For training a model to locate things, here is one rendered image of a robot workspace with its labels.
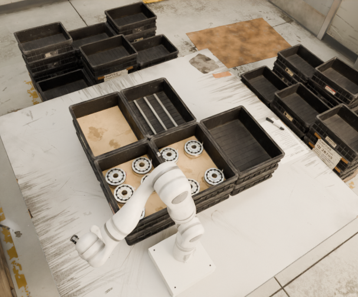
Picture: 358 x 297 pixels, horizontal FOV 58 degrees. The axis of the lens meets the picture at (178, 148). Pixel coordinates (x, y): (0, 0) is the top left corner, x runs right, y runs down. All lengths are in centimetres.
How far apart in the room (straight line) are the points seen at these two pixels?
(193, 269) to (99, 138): 85
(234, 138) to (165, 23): 261
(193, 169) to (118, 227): 83
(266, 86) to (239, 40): 111
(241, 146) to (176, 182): 103
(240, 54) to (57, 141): 250
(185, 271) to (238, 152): 70
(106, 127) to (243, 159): 79
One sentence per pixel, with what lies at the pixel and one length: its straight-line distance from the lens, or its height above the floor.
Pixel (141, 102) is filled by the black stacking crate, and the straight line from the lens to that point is 200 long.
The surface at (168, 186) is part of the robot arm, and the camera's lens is 86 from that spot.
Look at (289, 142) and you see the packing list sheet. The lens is 214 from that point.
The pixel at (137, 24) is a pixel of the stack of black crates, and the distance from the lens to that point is 313.
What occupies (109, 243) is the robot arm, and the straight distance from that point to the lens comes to 98.
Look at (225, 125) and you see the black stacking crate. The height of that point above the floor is 83.
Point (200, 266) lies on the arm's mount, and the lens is 156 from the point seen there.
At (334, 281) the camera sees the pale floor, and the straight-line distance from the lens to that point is 263.
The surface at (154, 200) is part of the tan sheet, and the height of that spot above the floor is 83.
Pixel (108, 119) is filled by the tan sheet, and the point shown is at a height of 83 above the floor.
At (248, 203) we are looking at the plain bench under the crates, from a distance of 182.
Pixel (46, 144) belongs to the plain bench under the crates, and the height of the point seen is 70.
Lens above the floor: 225
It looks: 53 degrees down
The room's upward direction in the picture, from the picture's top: 7 degrees clockwise
